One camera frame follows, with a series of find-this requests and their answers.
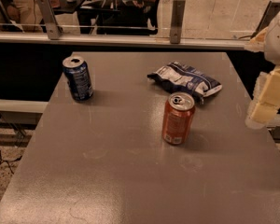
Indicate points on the left metal railing bracket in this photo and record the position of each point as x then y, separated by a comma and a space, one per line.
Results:
53, 31

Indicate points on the blue soda can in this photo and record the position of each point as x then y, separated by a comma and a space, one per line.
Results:
78, 77

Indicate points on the right dark railing bracket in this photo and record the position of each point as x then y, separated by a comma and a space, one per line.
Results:
270, 12

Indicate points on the orange soda can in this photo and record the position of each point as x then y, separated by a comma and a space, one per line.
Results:
178, 115

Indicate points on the blue white chip bag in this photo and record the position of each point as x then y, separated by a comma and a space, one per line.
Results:
175, 76

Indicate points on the middle metal railing bracket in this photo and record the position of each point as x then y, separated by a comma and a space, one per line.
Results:
177, 20

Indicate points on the metal railing bracket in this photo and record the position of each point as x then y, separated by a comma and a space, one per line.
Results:
177, 20
53, 31

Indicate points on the seated person behind glass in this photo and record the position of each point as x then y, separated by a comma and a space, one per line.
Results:
27, 13

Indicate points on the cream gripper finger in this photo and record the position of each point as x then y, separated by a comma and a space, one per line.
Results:
266, 100

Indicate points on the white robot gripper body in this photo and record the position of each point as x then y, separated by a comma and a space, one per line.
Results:
278, 44

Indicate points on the metal glass railing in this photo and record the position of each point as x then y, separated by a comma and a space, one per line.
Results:
124, 41

